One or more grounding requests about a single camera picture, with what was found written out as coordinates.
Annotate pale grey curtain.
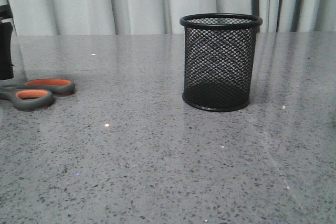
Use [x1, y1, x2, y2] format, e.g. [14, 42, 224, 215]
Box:
[1, 0, 335, 36]

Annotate grey orange handled scissors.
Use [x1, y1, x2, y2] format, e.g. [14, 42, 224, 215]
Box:
[1, 79, 76, 111]

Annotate black mesh pen cup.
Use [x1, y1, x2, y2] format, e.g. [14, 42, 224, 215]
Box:
[180, 13, 263, 112]

